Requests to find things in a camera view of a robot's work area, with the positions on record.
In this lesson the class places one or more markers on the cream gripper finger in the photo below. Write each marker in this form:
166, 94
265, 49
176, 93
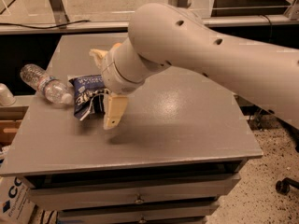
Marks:
114, 106
98, 56

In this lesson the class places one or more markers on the blue chip bag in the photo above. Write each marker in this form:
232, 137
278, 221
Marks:
89, 94

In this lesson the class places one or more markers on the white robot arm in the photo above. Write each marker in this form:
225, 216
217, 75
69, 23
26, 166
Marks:
162, 36

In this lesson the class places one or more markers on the clear plastic water bottle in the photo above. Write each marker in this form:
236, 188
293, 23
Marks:
49, 86

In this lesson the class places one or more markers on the orange ball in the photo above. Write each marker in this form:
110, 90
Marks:
116, 45

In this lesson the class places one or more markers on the grey drawer cabinet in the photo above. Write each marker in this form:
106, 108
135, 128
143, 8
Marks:
178, 148

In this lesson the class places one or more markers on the white cardboard box blue logo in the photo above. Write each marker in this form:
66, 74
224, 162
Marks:
15, 207

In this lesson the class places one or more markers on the black chair caster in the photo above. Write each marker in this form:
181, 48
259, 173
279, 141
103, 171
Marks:
283, 187

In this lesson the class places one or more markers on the metal frame post left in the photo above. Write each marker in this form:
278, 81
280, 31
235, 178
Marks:
59, 13

